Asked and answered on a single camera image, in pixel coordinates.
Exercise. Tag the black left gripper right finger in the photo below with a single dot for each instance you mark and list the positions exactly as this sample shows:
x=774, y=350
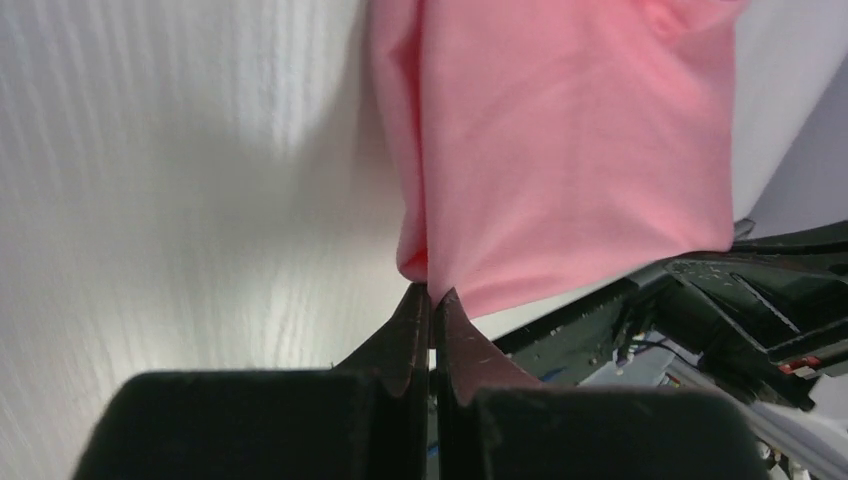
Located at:
x=497, y=421

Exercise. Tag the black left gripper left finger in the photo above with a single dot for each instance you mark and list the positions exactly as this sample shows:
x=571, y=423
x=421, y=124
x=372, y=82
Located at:
x=365, y=418

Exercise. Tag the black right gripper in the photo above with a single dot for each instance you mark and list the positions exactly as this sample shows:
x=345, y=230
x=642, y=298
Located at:
x=764, y=320

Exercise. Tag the pink t shirt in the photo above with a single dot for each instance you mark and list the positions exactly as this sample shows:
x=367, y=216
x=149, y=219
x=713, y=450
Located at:
x=543, y=146

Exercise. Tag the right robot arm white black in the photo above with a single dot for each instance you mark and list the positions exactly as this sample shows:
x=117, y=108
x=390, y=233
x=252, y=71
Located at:
x=795, y=436

